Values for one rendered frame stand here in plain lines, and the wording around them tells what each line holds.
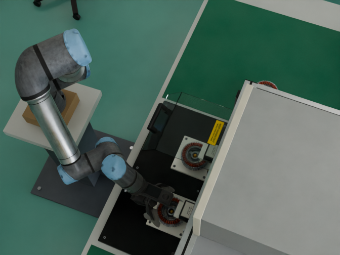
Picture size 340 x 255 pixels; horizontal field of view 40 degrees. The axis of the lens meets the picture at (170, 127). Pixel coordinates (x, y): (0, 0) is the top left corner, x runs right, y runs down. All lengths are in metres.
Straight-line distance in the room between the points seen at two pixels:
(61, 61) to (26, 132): 0.71
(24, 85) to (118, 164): 0.38
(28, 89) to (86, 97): 0.67
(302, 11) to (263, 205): 1.27
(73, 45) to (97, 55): 1.68
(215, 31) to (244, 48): 0.16
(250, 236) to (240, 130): 0.30
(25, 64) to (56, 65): 0.09
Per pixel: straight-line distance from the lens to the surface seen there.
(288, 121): 1.39
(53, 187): 2.77
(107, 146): 1.63
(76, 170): 1.62
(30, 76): 1.44
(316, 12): 2.37
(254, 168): 1.32
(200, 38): 2.21
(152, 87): 2.94
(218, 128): 1.64
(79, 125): 2.04
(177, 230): 1.81
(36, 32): 3.32
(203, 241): 1.46
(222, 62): 2.14
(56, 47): 1.44
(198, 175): 1.87
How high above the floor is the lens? 2.55
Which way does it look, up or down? 65 degrees down
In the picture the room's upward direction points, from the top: 5 degrees counter-clockwise
